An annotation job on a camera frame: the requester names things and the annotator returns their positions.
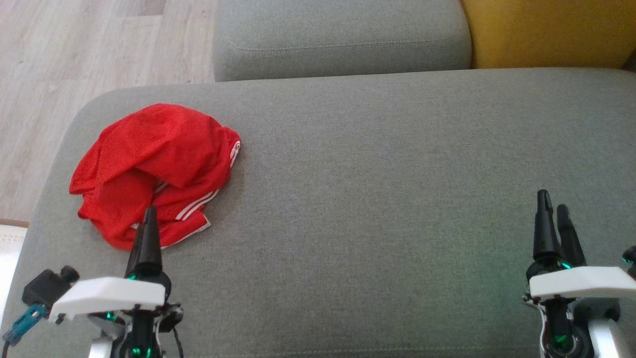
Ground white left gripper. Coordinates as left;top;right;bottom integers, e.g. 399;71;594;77
48;206;184;358

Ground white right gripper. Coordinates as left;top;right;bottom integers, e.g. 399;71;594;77
522;190;636;358

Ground red basketball jersey white sleeves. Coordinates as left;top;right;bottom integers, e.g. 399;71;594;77
69;103;242;250

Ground white rug brown edge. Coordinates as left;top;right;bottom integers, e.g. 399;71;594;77
0;219;29;319

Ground large yellow sofa backrest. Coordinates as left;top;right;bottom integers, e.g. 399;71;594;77
460;0;636;70

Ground grey sofa seat cushion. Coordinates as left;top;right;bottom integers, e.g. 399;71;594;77
213;0;473;83

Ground black cable teal connector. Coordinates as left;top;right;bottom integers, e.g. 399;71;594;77
1;303;49;358

